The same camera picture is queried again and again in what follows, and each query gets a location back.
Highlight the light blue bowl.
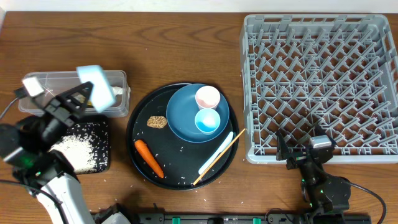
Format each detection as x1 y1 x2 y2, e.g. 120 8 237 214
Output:
76 65 116 113

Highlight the white rice pile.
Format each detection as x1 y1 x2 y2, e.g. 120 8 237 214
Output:
50 121 110 175

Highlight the white tissue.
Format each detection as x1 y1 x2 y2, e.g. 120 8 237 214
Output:
112 86 123 96

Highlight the orange carrot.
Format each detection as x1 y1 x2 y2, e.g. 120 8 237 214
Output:
134 139 164 179

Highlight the yellow green snack wrapper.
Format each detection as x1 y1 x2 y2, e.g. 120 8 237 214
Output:
75 94 93 107

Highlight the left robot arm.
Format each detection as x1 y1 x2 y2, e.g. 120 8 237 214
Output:
1 82 94 223

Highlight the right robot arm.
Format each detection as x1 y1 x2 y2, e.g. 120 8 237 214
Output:
276 125 351 223

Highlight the grey dishwasher rack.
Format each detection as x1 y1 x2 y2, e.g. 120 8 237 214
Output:
239 14 397 164

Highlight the clear plastic bin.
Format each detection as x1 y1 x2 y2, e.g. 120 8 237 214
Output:
18 70 131 118

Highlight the black rectangular tray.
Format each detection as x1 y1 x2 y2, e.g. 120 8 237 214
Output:
17 114 112 180

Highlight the light blue cup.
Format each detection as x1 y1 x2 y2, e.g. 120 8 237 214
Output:
194 108 221 135

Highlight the wooden chopstick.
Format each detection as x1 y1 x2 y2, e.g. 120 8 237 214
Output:
192 128 246 185

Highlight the pink cup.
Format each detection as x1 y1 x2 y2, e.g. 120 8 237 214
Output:
195 85 221 110

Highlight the round black serving tray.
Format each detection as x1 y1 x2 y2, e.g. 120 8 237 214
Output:
126 83 239 190

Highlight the dark blue plate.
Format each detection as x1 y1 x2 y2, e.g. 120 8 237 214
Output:
166 83 230 143

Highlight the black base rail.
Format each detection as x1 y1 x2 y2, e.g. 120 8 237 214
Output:
91 203 371 224

